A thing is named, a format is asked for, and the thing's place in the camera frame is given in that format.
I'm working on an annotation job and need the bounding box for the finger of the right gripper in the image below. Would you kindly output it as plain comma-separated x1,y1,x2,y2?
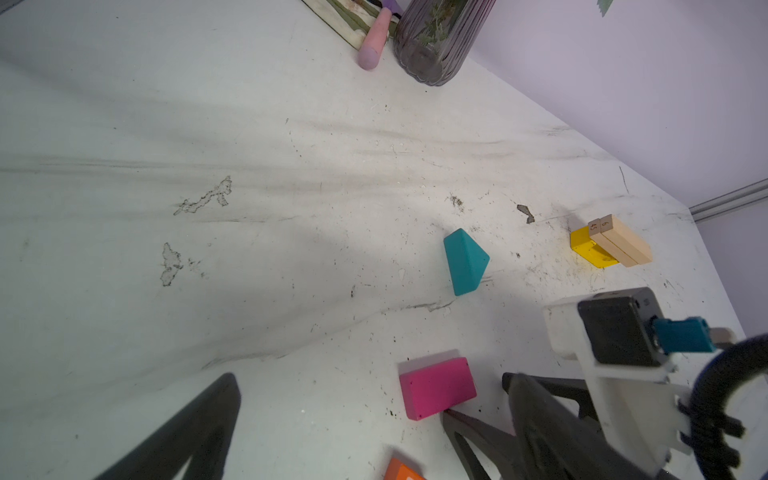
502,372,599,420
440,410,525,480

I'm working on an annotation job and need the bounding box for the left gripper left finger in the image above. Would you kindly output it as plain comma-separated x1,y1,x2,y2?
98,372,241,479

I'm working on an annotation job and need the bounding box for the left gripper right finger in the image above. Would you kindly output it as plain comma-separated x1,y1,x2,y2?
508,374,649,479

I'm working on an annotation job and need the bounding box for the magenta wood block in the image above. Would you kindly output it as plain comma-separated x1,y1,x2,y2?
398,349,477,421

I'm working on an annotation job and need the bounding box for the teal triangular wood block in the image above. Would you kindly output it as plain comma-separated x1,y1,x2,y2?
443,229,490,296

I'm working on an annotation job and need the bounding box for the orange letter cube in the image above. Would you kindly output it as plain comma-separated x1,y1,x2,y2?
383,457,424,480

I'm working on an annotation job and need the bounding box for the dark purple glass vase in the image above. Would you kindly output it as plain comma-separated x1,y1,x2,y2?
393,0,495,86

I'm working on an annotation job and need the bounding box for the pink tube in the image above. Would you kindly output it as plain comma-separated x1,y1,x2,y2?
357,7,392,71

